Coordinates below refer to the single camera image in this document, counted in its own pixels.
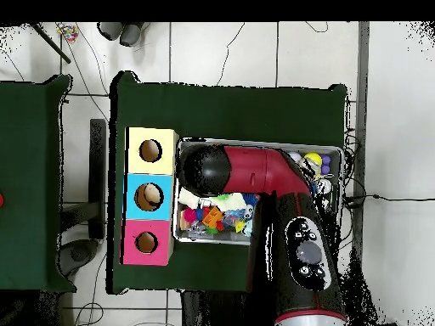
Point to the small colourful object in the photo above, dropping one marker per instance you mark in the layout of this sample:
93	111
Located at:
66	32

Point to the black power adapter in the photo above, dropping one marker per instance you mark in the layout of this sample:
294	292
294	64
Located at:
353	201

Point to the cream muslin cloth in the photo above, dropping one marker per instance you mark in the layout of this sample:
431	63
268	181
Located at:
204	202

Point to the smooth yellow ball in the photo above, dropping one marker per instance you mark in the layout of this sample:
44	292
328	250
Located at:
312	159

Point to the side table with green cloth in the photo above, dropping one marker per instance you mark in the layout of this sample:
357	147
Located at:
30	183

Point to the black rod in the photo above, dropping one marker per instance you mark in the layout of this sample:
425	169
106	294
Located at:
49	42

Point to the shallow clear mesh bin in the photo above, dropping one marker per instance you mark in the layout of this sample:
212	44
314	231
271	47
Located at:
204	238

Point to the wooden box with three holes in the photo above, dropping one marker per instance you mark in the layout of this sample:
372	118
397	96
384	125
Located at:
151	180

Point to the orange plastic toy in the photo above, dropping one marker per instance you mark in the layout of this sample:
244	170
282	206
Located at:
213	219

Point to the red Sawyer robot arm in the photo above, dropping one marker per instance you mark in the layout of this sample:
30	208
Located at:
299	238

